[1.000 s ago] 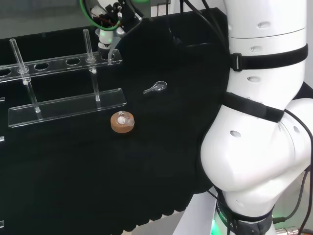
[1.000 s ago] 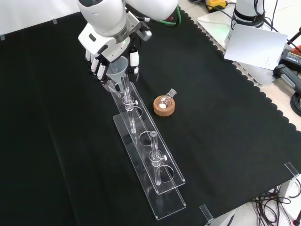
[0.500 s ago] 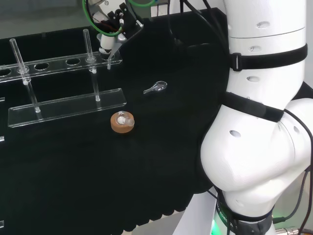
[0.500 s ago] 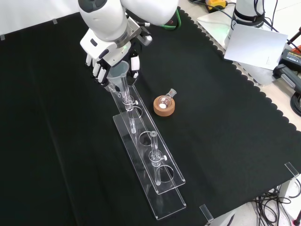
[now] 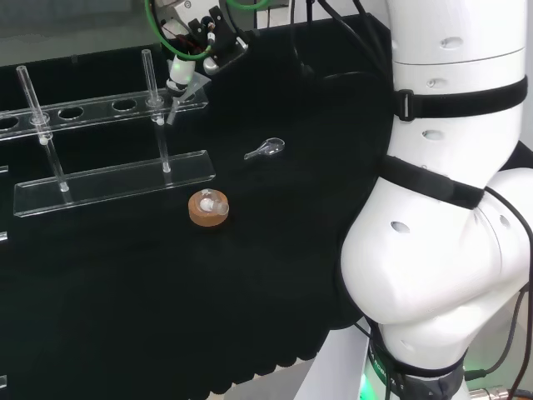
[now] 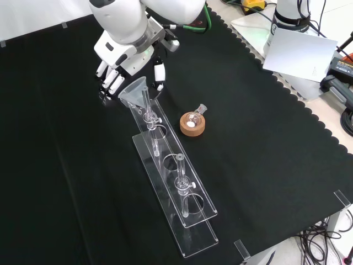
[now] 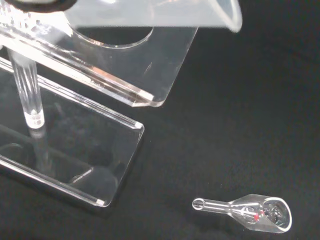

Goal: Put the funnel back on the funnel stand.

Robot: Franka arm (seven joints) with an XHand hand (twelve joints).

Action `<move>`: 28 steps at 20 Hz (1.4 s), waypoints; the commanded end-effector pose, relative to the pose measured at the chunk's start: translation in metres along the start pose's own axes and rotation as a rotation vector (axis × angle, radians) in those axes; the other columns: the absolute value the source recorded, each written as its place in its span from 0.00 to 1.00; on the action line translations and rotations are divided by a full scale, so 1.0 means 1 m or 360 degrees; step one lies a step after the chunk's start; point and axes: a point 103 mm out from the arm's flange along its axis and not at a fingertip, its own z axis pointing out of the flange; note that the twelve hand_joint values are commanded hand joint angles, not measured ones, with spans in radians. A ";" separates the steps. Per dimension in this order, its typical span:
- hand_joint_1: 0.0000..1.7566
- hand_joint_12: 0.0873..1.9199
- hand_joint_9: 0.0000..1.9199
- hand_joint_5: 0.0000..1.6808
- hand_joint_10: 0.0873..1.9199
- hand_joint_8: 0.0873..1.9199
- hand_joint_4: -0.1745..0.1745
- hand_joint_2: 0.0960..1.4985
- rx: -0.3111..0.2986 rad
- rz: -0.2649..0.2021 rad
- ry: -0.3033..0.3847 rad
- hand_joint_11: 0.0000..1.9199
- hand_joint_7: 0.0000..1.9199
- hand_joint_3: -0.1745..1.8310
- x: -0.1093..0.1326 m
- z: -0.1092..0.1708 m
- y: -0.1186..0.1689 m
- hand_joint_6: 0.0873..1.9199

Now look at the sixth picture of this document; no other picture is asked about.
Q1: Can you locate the clear acrylic funnel stand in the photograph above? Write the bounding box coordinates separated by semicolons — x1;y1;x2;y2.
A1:
125;96;220;259

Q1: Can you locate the clear plastic funnel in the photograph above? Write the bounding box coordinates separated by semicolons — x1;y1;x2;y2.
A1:
117;77;149;111

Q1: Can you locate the black tripod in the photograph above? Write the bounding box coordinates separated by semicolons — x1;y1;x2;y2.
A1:
335;29;353;60

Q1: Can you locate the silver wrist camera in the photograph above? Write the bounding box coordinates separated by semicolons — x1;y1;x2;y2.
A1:
147;17;180;53

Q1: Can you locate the grey metal base plate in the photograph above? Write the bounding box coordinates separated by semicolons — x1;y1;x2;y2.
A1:
231;10;334;102

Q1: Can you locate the yellow stop button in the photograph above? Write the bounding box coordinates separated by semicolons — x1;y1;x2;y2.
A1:
241;0;268;14

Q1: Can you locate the pale board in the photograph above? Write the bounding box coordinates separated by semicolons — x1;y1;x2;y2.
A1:
261;27;339;83

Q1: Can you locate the coiled black cable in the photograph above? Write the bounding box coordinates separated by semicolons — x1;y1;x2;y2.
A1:
340;107;353;136

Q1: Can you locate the green cable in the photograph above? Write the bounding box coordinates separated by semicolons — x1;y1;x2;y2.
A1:
168;2;213;34

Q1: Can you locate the clear acrylic cloth clip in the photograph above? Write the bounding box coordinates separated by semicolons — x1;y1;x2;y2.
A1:
233;239;251;261
333;189;352;208

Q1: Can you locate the black cloth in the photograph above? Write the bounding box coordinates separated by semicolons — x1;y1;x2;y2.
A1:
0;4;353;265

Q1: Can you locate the black cable bundle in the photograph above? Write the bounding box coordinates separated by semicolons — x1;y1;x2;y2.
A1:
296;218;353;265

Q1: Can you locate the cork ring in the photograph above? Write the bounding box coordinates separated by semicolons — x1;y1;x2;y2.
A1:
179;110;207;137

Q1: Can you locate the round-bottom glass flask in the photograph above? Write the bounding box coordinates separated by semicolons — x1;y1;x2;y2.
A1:
185;103;207;129

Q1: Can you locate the black and orange power box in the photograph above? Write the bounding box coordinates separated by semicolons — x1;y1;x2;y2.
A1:
329;56;353;81

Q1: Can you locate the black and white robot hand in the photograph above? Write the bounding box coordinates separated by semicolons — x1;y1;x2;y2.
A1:
93;30;168;102

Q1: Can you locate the black and grey handle tool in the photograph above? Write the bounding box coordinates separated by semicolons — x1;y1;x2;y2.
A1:
319;74;353;105

